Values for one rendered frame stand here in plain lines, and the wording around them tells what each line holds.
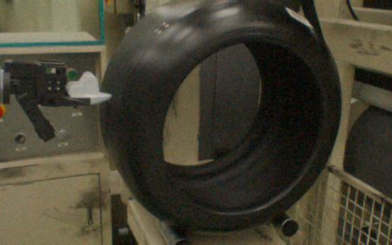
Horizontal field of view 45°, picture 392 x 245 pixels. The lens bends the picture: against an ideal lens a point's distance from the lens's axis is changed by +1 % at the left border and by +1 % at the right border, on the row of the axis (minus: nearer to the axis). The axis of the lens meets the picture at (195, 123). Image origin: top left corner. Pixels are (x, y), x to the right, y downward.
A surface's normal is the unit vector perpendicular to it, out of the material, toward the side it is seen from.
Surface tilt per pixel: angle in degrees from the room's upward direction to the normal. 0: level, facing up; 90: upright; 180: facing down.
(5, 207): 90
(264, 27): 79
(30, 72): 90
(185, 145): 90
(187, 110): 90
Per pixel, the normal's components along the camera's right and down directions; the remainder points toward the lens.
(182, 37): -0.14, -0.35
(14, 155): 0.36, 0.29
